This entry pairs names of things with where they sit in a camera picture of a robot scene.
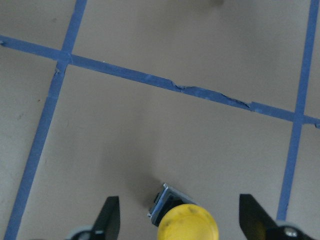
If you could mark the yellow push button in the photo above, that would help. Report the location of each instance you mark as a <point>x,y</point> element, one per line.
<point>178,217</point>

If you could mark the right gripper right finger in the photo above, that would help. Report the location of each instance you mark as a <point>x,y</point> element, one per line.
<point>256,223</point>

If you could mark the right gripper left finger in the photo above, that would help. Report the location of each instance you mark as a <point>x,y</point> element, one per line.
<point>106,226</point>

